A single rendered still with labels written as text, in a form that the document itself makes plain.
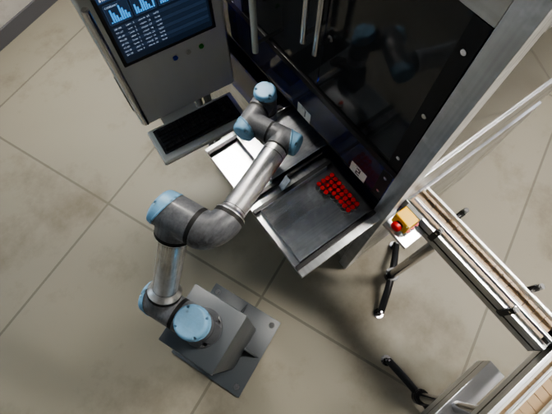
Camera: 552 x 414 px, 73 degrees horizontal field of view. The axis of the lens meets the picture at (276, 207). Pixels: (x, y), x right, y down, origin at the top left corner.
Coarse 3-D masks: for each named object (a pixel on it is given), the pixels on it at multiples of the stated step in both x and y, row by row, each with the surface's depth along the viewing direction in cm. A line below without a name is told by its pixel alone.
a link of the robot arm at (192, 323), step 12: (180, 312) 125; (192, 312) 125; (204, 312) 126; (168, 324) 127; (180, 324) 124; (192, 324) 124; (204, 324) 125; (180, 336) 123; (192, 336) 123; (204, 336) 127
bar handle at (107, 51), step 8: (88, 8) 114; (88, 16) 115; (88, 24) 118; (96, 24) 119; (96, 32) 121; (104, 40) 125; (104, 48) 127; (112, 56) 131; (112, 64) 134; (120, 72) 138; (120, 80) 142; (128, 88) 146; (128, 96) 150; (136, 104) 155; (144, 120) 165
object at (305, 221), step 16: (320, 176) 160; (288, 192) 153; (304, 192) 157; (272, 208) 154; (288, 208) 154; (304, 208) 154; (320, 208) 154; (336, 208) 154; (272, 224) 148; (288, 224) 151; (304, 224) 151; (320, 224) 151; (336, 224) 151; (288, 240) 149; (304, 240) 149; (320, 240) 149; (304, 256) 146
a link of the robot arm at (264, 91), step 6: (258, 84) 121; (264, 84) 121; (270, 84) 121; (258, 90) 120; (264, 90) 120; (270, 90) 120; (258, 96) 120; (264, 96) 119; (270, 96) 120; (276, 96) 123; (258, 102) 121; (264, 102) 121; (270, 102) 121; (276, 102) 125; (270, 108) 123; (276, 108) 128; (270, 114) 128
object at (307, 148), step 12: (288, 108) 171; (288, 120) 170; (300, 120) 170; (300, 132) 168; (312, 132) 168; (240, 144) 165; (252, 144) 165; (312, 144) 165; (324, 144) 165; (252, 156) 160; (288, 156) 163; (300, 156) 163; (288, 168) 157
